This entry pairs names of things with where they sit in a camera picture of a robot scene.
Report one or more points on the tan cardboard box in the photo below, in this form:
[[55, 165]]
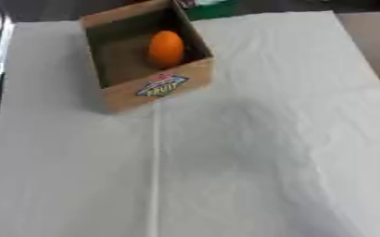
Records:
[[161, 86]]

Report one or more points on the green box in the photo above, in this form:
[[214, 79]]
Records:
[[212, 9]]

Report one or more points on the orange toy fruit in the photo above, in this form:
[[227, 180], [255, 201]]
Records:
[[166, 48]]

